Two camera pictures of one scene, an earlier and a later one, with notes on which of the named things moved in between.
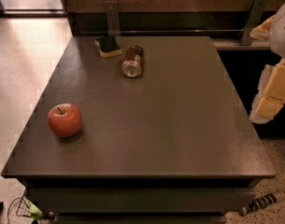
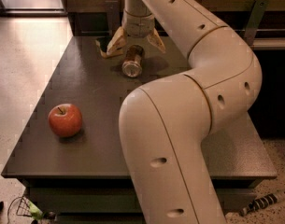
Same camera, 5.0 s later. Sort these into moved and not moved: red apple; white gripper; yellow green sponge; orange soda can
Moved: white gripper
Not moved: orange soda can; red apple; yellow green sponge
